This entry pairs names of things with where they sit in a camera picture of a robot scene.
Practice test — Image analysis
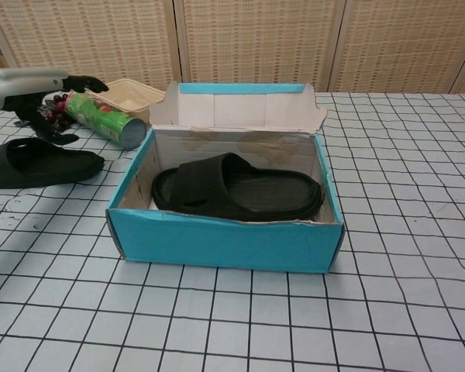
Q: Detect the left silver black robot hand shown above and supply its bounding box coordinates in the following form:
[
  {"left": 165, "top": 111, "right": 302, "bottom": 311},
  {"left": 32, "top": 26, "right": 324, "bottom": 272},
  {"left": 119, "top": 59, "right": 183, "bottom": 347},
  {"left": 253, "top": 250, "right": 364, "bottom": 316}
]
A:
[{"left": 0, "top": 68, "right": 109, "bottom": 146}]

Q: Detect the black rubber slipper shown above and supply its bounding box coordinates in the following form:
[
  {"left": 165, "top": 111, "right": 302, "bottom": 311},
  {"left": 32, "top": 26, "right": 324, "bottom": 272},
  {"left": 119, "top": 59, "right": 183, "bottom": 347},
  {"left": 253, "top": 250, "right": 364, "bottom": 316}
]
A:
[
  {"left": 152, "top": 152, "right": 326, "bottom": 222},
  {"left": 0, "top": 138, "right": 105, "bottom": 190}
]

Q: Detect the blue cardboard shoe box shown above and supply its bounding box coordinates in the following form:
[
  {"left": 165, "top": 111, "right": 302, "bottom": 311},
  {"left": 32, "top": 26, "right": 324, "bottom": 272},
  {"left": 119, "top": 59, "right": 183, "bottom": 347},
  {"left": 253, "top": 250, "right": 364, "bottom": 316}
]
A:
[{"left": 105, "top": 81, "right": 346, "bottom": 274}]

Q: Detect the dark red berry bunch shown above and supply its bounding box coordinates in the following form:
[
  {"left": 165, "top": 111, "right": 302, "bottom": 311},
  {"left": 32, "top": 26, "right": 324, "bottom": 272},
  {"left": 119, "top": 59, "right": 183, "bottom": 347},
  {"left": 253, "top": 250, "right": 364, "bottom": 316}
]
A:
[{"left": 42, "top": 92, "right": 77, "bottom": 136}]

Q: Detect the green cylindrical snack can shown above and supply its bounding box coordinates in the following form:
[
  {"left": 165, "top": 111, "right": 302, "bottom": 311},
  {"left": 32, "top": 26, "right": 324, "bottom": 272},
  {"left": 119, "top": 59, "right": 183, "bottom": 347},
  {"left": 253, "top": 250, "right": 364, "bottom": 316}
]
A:
[{"left": 64, "top": 91, "right": 147, "bottom": 151}]

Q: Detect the beige plastic food container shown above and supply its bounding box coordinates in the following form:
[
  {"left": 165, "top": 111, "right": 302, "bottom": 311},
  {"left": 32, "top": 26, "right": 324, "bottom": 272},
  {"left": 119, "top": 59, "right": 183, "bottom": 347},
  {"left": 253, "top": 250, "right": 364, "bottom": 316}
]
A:
[{"left": 91, "top": 78, "right": 167, "bottom": 121}]

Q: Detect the blue checked tablecloth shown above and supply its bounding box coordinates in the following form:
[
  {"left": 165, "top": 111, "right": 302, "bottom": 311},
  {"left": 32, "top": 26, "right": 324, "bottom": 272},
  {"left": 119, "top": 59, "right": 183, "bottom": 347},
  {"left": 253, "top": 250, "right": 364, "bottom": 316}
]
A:
[{"left": 0, "top": 88, "right": 465, "bottom": 372}]

